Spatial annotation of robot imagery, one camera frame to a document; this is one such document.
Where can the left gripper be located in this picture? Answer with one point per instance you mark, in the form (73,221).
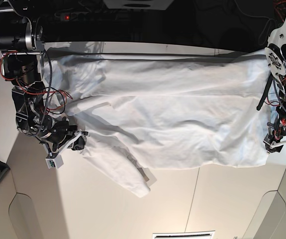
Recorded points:
(276,132)

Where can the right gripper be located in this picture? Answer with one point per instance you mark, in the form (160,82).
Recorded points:
(56,132)

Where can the white t-shirt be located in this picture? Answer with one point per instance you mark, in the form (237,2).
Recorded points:
(164,112)

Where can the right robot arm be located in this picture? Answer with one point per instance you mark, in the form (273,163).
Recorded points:
(22,49)

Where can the power strip with red light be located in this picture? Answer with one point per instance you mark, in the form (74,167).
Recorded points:
(71,16)

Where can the white device at top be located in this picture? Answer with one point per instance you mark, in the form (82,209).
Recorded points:
(138,4)

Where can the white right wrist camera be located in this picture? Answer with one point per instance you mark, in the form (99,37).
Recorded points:
(54,161)

